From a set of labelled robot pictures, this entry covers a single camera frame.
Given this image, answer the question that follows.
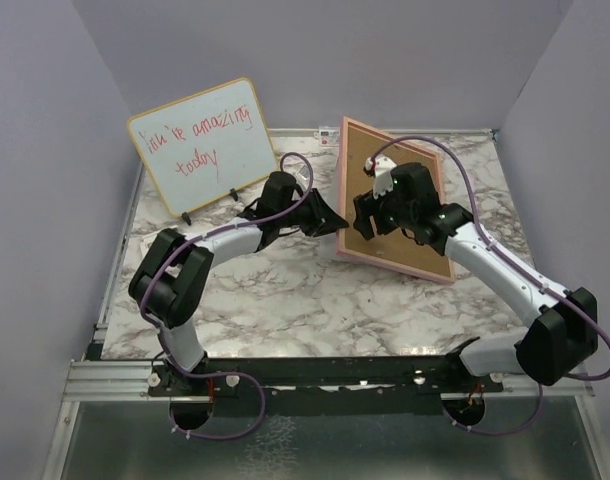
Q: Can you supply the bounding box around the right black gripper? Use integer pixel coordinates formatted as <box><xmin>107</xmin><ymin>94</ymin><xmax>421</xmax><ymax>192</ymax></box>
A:
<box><xmin>354</xmin><ymin>177</ymin><xmax>416</xmax><ymax>239</ymax></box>

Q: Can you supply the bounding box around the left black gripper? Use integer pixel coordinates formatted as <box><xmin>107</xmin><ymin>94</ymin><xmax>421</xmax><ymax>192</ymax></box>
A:
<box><xmin>277</xmin><ymin>188</ymin><xmax>348</xmax><ymax>237</ymax></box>

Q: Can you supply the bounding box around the pink wooden photo frame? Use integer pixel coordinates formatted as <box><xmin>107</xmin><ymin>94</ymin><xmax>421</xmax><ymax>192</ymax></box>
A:
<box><xmin>335</xmin><ymin>116</ymin><xmax>457</xmax><ymax>286</ymax></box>

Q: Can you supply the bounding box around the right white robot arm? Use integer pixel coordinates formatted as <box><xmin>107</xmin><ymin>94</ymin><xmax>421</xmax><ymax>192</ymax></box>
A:
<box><xmin>353</xmin><ymin>155</ymin><xmax>598</xmax><ymax>391</ymax></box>

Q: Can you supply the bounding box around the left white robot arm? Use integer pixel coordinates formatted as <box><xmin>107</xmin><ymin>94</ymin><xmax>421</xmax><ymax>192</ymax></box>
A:
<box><xmin>128</xmin><ymin>172</ymin><xmax>349</xmax><ymax>395</ymax></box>

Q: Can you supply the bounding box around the small whiteboard with red writing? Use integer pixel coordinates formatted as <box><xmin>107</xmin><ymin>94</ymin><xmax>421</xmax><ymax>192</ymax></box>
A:
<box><xmin>127</xmin><ymin>77</ymin><xmax>278</xmax><ymax>218</ymax></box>

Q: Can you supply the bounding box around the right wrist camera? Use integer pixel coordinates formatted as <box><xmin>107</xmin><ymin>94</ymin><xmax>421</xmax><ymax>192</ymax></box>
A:
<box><xmin>363</xmin><ymin>154</ymin><xmax>396</xmax><ymax>199</ymax></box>

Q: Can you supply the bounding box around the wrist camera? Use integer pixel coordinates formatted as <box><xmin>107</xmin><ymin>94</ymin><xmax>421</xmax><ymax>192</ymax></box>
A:
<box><xmin>294</xmin><ymin>166</ymin><xmax>310</xmax><ymax>183</ymax></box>
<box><xmin>363</xmin><ymin>154</ymin><xmax>396</xmax><ymax>199</ymax></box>

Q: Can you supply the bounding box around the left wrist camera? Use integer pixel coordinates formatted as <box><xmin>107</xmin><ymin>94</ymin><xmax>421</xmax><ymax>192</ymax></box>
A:
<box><xmin>294</xmin><ymin>166</ymin><xmax>310</xmax><ymax>183</ymax></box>

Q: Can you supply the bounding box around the white label strip at wall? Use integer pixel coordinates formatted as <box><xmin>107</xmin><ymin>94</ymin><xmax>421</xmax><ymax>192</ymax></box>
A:
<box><xmin>315</xmin><ymin>126</ymin><xmax>340</xmax><ymax>147</ymax></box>

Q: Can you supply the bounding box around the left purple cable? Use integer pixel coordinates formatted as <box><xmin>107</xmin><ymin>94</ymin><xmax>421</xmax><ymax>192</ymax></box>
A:
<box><xmin>139</xmin><ymin>152</ymin><xmax>316</xmax><ymax>441</ymax></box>

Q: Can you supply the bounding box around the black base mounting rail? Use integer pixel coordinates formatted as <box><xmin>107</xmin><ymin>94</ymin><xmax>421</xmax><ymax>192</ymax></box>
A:
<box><xmin>148</xmin><ymin>355</ymin><xmax>503</xmax><ymax>417</ymax></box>

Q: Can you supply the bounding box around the metal angle bracket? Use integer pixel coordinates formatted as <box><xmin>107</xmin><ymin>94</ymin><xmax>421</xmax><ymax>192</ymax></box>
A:
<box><xmin>139</xmin><ymin>233</ymin><xmax>156</xmax><ymax>258</ymax></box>

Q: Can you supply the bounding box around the aluminium front rail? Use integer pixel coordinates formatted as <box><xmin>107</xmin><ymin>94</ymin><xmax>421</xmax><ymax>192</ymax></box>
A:
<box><xmin>65</xmin><ymin>356</ymin><xmax>593</xmax><ymax>403</ymax></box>

